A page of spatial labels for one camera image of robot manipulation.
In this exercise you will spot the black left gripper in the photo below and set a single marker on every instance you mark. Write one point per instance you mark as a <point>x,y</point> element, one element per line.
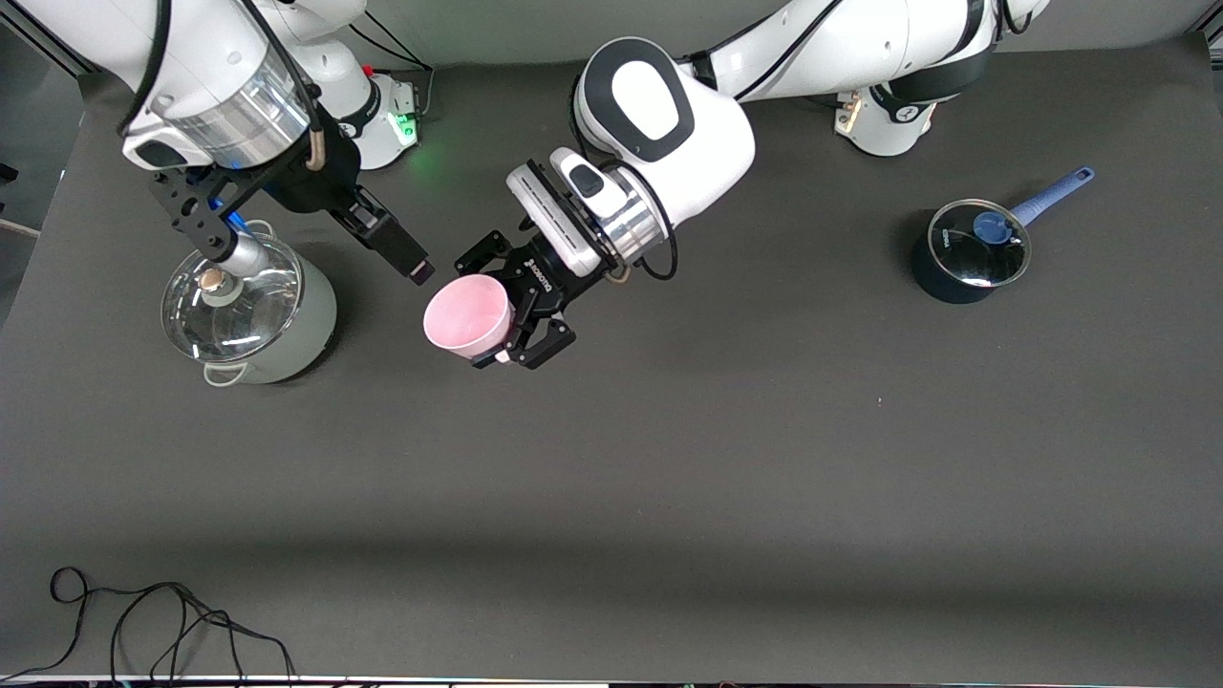
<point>538,277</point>

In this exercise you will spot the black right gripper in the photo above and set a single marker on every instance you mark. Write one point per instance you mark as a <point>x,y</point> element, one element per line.
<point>320,182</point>

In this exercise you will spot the pink plastic cup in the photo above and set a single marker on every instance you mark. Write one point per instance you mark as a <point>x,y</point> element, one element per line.
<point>468,315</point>

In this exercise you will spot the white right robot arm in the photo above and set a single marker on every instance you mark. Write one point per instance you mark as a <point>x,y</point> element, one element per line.
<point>210,76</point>

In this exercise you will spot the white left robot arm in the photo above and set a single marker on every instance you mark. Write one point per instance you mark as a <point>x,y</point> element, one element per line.
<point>707,143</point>

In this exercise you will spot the pale green cooking pot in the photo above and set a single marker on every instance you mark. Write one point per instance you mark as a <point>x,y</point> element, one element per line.
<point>296,334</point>

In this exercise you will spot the dark grey table mat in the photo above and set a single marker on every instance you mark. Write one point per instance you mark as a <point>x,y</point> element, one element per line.
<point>611,430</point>

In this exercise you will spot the glass lid with brass knob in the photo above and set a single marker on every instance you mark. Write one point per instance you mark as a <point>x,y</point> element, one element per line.
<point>239,315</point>

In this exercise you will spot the dark blue saucepan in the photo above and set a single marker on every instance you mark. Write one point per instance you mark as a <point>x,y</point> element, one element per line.
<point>936,282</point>

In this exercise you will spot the glass lid with blue knob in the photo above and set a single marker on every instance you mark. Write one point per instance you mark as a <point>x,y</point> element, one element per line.
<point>965,253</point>

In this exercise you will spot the aluminium frame rail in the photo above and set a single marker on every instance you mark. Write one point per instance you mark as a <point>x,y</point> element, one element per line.
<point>67,59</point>

